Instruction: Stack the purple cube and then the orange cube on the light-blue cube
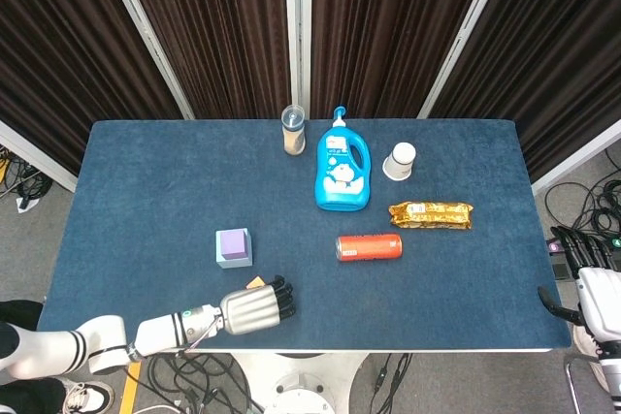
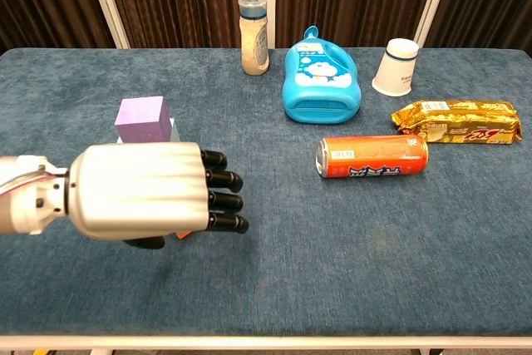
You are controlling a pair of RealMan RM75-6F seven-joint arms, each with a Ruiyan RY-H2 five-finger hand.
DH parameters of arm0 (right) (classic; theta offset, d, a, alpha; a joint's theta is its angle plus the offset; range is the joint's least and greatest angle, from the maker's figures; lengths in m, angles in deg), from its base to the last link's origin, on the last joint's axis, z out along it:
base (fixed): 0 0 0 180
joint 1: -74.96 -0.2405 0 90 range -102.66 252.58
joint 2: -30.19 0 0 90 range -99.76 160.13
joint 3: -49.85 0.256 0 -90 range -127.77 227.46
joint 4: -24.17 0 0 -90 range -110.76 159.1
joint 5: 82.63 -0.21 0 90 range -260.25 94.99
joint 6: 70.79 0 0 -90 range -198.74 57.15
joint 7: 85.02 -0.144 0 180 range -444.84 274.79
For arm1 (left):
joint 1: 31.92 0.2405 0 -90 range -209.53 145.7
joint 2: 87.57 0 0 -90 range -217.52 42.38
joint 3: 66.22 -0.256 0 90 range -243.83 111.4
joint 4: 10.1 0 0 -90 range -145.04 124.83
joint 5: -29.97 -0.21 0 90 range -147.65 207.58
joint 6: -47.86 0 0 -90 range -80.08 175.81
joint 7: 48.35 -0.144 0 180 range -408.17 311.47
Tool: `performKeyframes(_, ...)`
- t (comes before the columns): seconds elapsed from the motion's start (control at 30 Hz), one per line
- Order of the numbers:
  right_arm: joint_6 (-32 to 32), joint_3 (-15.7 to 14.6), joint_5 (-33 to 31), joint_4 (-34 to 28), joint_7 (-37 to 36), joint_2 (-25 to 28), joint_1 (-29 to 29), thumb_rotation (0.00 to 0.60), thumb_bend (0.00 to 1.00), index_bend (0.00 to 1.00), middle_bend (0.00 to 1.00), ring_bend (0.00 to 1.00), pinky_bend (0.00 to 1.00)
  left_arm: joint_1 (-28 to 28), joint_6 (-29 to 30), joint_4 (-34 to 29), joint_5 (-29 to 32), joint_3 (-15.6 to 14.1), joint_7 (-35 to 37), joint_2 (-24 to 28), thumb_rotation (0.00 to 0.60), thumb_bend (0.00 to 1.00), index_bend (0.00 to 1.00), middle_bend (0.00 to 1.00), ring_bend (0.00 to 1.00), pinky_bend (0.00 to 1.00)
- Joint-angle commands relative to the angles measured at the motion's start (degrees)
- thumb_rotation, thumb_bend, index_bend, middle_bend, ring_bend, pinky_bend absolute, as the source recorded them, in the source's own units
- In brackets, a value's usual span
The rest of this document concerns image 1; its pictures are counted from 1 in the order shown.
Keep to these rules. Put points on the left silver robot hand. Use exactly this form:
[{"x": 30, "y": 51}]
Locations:
[{"x": 252, "y": 309}]

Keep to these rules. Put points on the grey metal tube frame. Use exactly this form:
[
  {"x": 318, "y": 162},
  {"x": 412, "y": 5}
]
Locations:
[{"x": 572, "y": 385}]

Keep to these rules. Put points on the purple foam cube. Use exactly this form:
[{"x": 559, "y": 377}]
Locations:
[{"x": 233, "y": 243}]

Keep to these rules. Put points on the white partition frame post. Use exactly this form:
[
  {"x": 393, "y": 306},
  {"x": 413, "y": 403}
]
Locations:
[
  {"x": 466, "y": 31},
  {"x": 145, "y": 31},
  {"x": 297, "y": 31}
]

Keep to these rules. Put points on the dark brown curtain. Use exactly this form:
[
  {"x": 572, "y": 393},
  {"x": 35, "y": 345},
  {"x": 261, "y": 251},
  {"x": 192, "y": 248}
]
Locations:
[
  {"x": 218, "y": 36},
  {"x": 558, "y": 45},
  {"x": 58, "y": 45},
  {"x": 388, "y": 31}
]

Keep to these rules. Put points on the blue detergent bottle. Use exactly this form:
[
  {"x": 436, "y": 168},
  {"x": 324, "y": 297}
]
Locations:
[{"x": 339, "y": 176}]

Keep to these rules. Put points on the black box with green light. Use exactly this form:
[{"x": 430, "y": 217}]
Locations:
[{"x": 617, "y": 254}]

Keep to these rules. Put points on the large light blue cube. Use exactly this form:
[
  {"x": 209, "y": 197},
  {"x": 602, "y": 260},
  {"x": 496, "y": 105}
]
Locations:
[{"x": 235, "y": 264}]

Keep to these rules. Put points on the white partition frame rail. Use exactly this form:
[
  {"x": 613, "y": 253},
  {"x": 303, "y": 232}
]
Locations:
[
  {"x": 577, "y": 159},
  {"x": 39, "y": 159}
]

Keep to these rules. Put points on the white table pedestal base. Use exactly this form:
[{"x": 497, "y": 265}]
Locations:
[{"x": 301, "y": 385}]

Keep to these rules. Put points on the blue table cloth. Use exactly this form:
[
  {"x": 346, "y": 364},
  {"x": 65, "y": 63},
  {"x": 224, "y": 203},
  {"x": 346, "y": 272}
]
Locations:
[{"x": 388, "y": 307}]

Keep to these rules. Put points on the small orange cube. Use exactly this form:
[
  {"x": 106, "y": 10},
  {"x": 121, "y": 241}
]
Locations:
[{"x": 254, "y": 282}]

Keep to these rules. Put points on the orange soda can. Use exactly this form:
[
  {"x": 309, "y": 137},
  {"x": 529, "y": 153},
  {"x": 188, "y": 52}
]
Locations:
[{"x": 371, "y": 246}]

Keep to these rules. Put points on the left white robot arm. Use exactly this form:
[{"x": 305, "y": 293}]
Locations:
[{"x": 107, "y": 341}]

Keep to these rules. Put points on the gold biscuit packet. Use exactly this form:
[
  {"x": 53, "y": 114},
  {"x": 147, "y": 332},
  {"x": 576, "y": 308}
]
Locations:
[{"x": 432, "y": 215}]

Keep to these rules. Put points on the white paper cup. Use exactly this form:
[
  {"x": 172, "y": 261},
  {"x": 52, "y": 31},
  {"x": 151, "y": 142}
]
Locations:
[{"x": 400, "y": 162}]

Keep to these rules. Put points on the clear jar with beige contents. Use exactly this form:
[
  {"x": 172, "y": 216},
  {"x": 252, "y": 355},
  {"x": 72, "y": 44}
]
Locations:
[{"x": 294, "y": 137}]

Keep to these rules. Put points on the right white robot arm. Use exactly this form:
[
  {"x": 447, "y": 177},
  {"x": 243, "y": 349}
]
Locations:
[{"x": 611, "y": 365}]

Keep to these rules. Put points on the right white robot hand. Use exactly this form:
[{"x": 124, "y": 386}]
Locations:
[{"x": 601, "y": 297}]

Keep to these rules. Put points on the white sneaker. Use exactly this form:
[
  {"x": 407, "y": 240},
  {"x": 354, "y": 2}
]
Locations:
[{"x": 89, "y": 397}]

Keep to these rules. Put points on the white floor scrap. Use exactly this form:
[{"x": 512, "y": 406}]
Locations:
[{"x": 25, "y": 204}]

